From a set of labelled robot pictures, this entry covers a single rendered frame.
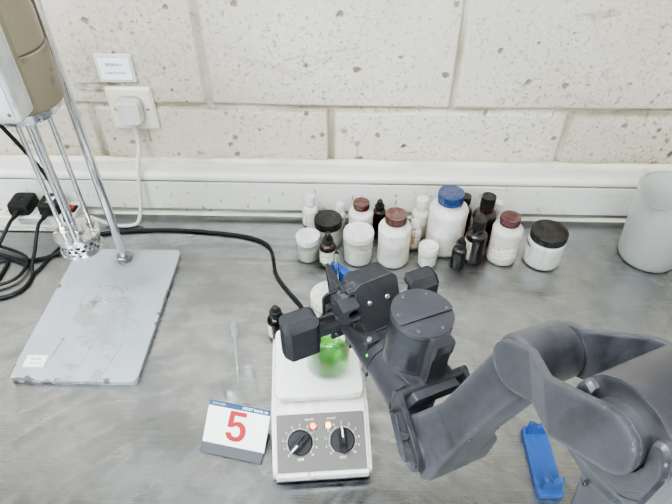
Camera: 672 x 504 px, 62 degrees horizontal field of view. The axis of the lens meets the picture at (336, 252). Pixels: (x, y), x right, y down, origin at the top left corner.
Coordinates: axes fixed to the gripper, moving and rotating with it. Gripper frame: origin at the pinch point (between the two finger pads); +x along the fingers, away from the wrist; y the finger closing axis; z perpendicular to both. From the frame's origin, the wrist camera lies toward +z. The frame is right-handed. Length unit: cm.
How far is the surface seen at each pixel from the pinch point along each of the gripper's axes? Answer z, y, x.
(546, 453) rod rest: -25.0, -22.1, -19.1
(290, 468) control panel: -22.6, 10.8, -7.6
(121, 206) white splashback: -24, 22, 60
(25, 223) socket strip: -23, 40, 62
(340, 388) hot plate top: -17.1, 1.4, -2.7
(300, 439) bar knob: -19.3, 8.6, -6.1
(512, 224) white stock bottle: -16.5, -40.5, 15.0
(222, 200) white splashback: -22, 3, 51
